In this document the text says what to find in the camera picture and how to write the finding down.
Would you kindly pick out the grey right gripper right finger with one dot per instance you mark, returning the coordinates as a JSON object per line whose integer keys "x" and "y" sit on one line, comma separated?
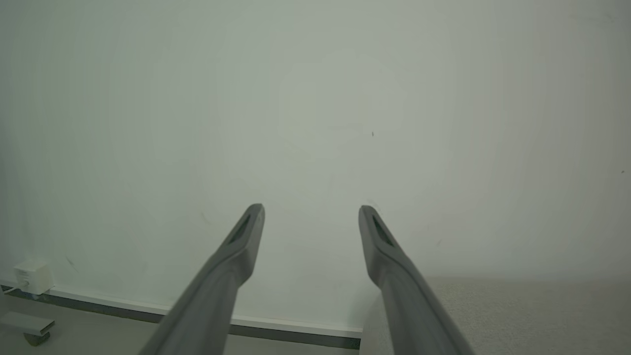
{"x": 414, "y": 310}

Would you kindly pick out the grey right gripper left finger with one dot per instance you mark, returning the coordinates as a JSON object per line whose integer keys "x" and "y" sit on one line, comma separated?
{"x": 217, "y": 296}

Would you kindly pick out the white and black baseboard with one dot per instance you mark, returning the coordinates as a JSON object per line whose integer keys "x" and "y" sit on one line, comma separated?
{"x": 296, "y": 333}

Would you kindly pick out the white wall power adapter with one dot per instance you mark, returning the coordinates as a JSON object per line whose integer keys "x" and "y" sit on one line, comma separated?
{"x": 33, "y": 277}

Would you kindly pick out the grey metal frame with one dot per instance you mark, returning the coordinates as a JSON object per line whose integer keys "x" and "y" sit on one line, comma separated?
{"x": 24, "y": 323}

